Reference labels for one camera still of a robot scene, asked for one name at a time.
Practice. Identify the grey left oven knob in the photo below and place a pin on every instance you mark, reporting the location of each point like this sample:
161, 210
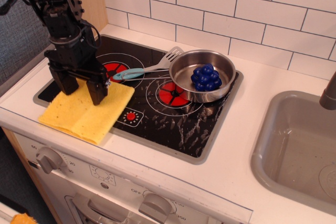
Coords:
48, 159

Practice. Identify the blue toy grape cluster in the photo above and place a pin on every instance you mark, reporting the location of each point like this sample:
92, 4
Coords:
206, 78

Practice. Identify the grey right oven knob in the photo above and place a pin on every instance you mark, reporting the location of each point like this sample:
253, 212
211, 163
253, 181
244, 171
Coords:
155, 207

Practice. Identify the grey faucet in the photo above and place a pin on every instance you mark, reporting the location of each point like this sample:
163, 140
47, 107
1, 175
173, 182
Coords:
327, 100

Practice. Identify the grey toy sink basin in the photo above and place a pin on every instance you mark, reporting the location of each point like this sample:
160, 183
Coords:
294, 154

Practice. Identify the spatula with light blue handle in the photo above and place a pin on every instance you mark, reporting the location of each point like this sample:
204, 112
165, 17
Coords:
163, 64

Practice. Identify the orange object at corner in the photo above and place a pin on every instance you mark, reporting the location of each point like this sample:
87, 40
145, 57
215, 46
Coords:
23, 219

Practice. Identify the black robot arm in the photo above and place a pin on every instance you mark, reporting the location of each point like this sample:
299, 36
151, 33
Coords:
60, 17

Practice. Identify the black toy stove top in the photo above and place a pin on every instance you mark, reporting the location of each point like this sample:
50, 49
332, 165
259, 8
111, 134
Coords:
157, 116

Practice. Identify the grey oven knob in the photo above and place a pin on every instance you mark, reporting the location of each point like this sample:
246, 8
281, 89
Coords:
155, 207
48, 159

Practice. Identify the silver metal pan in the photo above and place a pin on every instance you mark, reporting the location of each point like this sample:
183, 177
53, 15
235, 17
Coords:
182, 68

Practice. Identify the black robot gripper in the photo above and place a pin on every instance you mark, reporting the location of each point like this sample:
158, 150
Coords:
75, 57

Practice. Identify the yellow cloth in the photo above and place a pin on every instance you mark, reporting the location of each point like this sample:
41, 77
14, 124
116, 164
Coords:
76, 115

